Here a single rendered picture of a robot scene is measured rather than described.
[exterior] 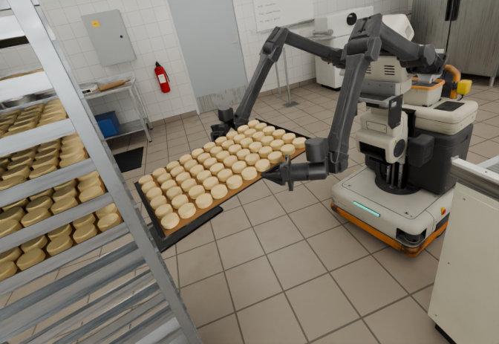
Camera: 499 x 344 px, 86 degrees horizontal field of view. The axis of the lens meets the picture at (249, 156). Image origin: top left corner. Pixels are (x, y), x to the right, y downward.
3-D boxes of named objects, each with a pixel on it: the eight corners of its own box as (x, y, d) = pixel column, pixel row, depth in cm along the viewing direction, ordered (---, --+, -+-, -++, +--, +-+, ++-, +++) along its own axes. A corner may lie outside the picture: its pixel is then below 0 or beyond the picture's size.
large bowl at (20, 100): (1, 115, 352) (-5, 105, 345) (15, 108, 385) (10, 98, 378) (33, 107, 359) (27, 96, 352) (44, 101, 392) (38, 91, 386)
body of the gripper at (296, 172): (287, 192, 85) (310, 190, 82) (281, 166, 80) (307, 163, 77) (289, 179, 90) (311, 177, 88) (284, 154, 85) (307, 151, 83)
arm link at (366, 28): (378, 3, 79) (348, 13, 87) (370, 50, 80) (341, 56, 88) (436, 47, 105) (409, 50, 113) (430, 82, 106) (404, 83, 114)
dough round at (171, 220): (160, 229, 77) (157, 224, 76) (169, 216, 81) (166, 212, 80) (174, 229, 75) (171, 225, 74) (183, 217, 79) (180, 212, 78)
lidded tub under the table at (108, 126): (92, 141, 396) (84, 125, 384) (97, 131, 435) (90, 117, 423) (118, 134, 404) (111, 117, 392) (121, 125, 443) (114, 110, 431)
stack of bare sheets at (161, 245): (200, 195, 261) (199, 192, 259) (223, 210, 232) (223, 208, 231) (142, 229, 230) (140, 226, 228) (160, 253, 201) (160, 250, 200)
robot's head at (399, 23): (376, 35, 138) (364, 15, 129) (418, 33, 121) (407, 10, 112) (362, 59, 138) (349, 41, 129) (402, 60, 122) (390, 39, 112)
